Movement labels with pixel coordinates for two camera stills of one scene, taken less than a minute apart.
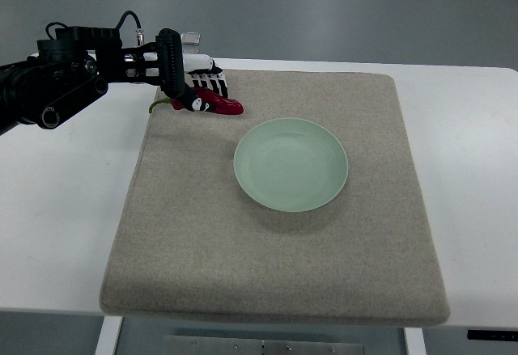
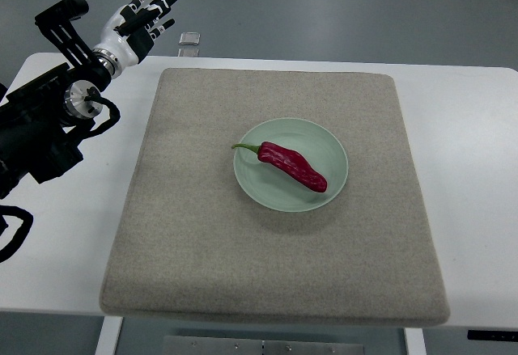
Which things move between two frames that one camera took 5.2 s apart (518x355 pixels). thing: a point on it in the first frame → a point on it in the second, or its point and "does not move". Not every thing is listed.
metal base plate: x=210 y=345 does not move
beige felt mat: x=192 y=242 does not move
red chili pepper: x=215 y=103 → x=291 y=162
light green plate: x=290 y=164 does not move
